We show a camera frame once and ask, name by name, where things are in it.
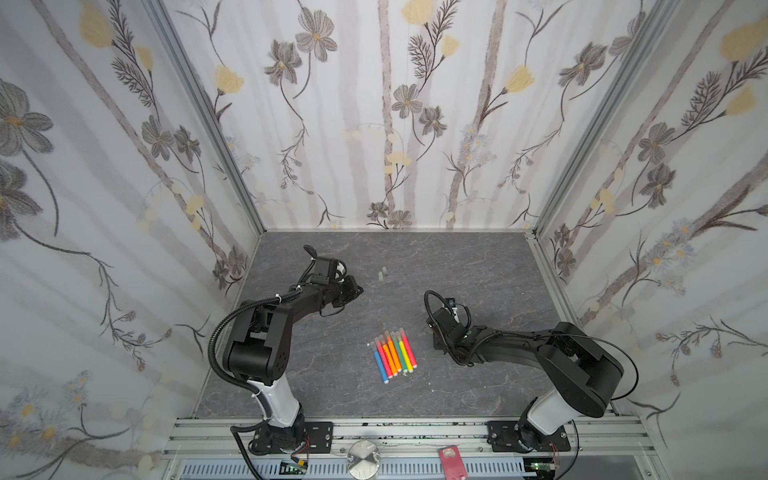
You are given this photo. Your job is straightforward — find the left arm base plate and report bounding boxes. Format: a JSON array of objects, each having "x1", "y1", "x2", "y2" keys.
[{"x1": 248, "y1": 421, "x2": 334, "y2": 456}]

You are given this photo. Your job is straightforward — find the dark orange marker pen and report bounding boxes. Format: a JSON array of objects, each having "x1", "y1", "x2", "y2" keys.
[{"x1": 379, "y1": 335, "x2": 399, "y2": 376}]

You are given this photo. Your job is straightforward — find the light blue marker pen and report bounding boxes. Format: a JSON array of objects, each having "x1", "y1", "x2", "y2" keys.
[{"x1": 371, "y1": 342, "x2": 389, "y2": 384}]

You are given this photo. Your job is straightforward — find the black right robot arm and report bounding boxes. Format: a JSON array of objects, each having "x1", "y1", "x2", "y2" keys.
[{"x1": 427, "y1": 306, "x2": 624, "y2": 450}]

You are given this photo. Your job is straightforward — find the pink rectangular tag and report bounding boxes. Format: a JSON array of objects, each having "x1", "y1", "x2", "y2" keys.
[{"x1": 439, "y1": 446, "x2": 469, "y2": 480}]

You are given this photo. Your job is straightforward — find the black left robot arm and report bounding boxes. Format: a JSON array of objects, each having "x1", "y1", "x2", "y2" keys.
[{"x1": 208, "y1": 255, "x2": 364, "y2": 429}]

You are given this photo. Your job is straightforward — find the pink marker pen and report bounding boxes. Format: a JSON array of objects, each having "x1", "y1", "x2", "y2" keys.
[{"x1": 399, "y1": 328, "x2": 418, "y2": 371}]

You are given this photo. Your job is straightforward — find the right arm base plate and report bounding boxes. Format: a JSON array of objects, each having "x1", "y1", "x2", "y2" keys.
[{"x1": 486, "y1": 421, "x2": 572, "y2": 454}]

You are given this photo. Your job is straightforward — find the black corrugated cable conduit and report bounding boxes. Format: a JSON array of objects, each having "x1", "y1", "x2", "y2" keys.
[{"x1": 207, "y1": 293, "x2": 301, "y2": 397}]

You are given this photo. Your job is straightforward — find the lime green marker pen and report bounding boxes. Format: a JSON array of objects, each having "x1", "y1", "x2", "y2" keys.
[{"x1": 391, "y1": 331, "x2": 413, "y2": 373}]

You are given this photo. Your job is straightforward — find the red marker pen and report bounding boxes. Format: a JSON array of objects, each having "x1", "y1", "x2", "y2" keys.
[{"x1": 374, "y1": 337, "x2": 393, "y2": 383}]

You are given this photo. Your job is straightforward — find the white slotted cable duct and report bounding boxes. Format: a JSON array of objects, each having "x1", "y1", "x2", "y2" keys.
[{"x1": 177, "y1": 457, "x2": 536, "y2": 479}]

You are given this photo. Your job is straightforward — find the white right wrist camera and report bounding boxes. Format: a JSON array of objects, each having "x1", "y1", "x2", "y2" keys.
[{"x1": 446, "y1": 297, "x2": 472, "y2": 327}]

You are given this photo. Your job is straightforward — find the round silver metal knob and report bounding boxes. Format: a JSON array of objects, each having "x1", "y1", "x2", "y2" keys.
[{"x1": 347, "y1": 439, "x2": 381, "y2": 480}]

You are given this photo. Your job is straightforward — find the aluminium mounting rail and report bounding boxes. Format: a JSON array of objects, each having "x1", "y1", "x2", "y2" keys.
[{"x1": 162, "y1": 415, "x2": 670, "y2": 479}]

